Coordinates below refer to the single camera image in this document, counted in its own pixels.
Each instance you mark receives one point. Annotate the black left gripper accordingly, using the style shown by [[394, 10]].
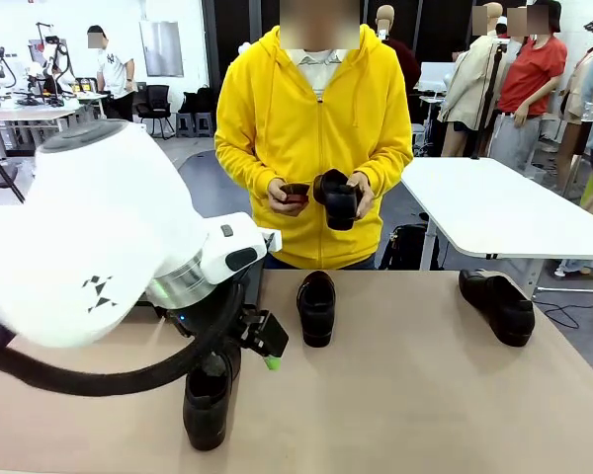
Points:
[[188, 316]]

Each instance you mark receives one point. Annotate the black loafer shoe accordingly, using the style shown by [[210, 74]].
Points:
[[316, 316], [338, 207]]

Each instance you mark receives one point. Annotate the black zipper dress shoe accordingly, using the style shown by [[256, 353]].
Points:
[[205, 415], [504, 311]]

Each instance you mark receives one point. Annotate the dark red smartphone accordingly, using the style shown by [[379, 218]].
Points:
[[296, 193]]

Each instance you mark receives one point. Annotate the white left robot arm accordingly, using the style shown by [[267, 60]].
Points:
[[104, 222]]

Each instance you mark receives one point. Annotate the person's right forearm yellow sleeve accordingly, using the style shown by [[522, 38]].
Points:
[[242, 170]]

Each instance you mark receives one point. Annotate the person's left forearm yellow sleeve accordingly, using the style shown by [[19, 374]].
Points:
[[390, 165]]

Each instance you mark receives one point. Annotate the black metal shoe stand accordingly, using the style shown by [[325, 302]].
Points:
[[256, 291]]

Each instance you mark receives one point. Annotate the person's right hand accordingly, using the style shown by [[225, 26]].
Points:
[[276, 195]]

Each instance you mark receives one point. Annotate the person's left hand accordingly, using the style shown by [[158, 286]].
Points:
[[365, 197]]

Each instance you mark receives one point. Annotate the black backpack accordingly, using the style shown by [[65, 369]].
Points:
[[405, 247]]

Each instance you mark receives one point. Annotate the person in yellow hoodie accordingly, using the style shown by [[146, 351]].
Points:
[[316, 133]]

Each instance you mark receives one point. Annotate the grey plastic stool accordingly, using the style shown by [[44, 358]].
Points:
[[203, 123], [185, 123]]

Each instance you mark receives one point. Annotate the black bag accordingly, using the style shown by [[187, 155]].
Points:
[[197, 101]]

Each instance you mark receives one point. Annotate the black office chair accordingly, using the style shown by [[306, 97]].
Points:
[[157, 101]]

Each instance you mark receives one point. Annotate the white rounded table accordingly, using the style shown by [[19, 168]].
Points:
[[499, 207]]

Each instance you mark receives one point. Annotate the bald mannequin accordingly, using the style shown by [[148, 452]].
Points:
[[400, 59]]

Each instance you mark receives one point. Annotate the black tripod leg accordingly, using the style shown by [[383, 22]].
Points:
[[5, 178]]

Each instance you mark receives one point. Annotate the background person white shirt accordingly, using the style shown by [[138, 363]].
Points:
[[113, 69]]

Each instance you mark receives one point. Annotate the mannequin in beige coat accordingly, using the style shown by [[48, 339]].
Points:
[[467, 84]]

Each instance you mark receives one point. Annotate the grey work desk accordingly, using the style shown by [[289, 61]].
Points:
[[20, 114]]

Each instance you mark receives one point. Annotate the mannequin in red shirt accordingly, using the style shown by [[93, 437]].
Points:
[[529, 74]]

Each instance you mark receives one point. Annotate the mannequin with bucket hat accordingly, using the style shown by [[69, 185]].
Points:
[[578, 84]]

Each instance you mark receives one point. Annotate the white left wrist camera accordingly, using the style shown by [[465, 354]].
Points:
[[274, 241]]

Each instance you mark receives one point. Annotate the grey wall panel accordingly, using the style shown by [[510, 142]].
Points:
[[160, 49]]

